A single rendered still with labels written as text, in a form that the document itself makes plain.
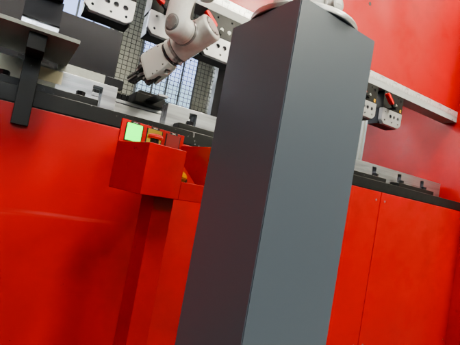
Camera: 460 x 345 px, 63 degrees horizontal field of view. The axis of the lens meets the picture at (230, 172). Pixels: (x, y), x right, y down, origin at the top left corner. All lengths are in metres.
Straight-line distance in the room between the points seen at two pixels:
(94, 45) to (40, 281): 1.09
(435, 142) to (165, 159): 1.97
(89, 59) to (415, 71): 1.63
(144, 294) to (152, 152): 0.35
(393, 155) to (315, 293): 2.15
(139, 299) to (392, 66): 1.64
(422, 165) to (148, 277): 1.98
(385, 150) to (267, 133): 2.24
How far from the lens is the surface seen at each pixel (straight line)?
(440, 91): 2.43
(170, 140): 1.08
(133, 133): 1.02
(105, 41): 1.88
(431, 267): 2.23
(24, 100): 1.11
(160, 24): 1.37
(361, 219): 1.75
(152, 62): 1.24
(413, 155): 2.64
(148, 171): 0.87
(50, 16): 1.33
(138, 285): 0.98
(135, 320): 1.01
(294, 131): 0.56
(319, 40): 0.62
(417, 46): 2.30
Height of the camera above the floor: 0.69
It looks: 3 degrees up
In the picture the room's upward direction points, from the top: 10 degrees clockwise
